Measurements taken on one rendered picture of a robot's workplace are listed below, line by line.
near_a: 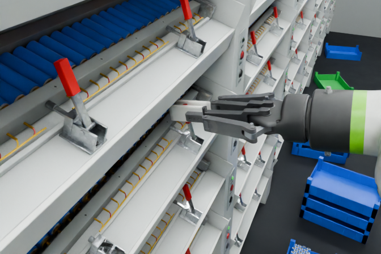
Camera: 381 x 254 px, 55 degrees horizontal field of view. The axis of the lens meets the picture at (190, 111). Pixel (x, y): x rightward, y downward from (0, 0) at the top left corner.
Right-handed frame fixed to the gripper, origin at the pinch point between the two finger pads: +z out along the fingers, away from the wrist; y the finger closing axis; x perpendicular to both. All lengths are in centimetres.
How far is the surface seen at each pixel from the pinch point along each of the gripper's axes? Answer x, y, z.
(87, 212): -2.8, -24.1, 4.9
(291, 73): -45, 123, 7
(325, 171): -88, 103, -11
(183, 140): -5.8, -0.9, 2.1
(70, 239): -3.1, -28.5, 4.2
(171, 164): -7.2, -6.4, 2.0
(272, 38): -8, 65, 1
